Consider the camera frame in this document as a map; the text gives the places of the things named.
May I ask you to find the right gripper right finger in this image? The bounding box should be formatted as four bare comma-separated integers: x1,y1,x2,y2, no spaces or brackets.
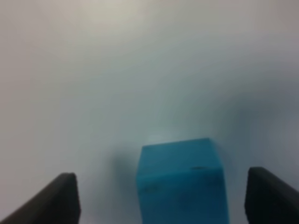
244,167,299,224

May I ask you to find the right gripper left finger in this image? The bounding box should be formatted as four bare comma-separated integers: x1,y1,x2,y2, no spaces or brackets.
1,173,81,224

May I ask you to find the blue block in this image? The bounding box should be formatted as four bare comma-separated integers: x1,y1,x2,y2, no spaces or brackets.
136,138,229,224

